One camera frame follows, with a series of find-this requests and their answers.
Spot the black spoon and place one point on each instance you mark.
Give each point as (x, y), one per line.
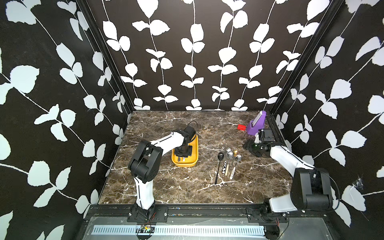
(221, 156)

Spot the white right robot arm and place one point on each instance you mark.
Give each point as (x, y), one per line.
(311, 187)

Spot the black corner frame post left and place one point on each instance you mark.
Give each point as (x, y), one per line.
(102, 45)

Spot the white ribbed strip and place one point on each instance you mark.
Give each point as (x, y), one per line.
(182, 230)

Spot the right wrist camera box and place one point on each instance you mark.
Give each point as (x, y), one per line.
(266, 136)

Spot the black corner frame post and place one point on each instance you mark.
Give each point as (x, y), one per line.
(327, 19)
(102, 45)

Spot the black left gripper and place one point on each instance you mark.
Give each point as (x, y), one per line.
(189, 153)

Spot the small red box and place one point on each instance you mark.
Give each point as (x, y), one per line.
(241, 127)

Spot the small circuit board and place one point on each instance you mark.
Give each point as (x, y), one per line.
(145, 230)

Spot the yellow storage box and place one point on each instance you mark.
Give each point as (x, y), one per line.
(189, 161)

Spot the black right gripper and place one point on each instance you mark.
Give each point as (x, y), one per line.
(248, 144)

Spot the black corner frame post right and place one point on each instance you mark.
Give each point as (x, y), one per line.
(327, 19)

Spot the black front rail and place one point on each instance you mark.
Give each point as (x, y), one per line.
(162, 213)

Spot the purple plastic stand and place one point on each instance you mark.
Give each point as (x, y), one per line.
(256, 124)

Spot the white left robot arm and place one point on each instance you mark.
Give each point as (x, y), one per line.
(146, 160)

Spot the silver spoon Doraemon white handle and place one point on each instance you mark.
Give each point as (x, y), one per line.
(230, 156)

